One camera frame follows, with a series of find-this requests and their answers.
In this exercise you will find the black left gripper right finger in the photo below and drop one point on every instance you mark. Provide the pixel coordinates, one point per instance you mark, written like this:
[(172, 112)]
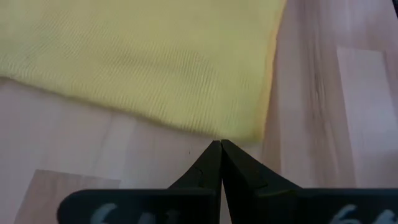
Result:
[(264, 202)]

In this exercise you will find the yellow microfiber towel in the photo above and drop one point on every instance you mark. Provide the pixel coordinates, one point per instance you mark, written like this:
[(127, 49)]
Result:
[(140, 62)]

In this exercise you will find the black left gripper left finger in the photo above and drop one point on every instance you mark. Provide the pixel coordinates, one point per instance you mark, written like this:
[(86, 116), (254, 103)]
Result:
[(186, 202)]

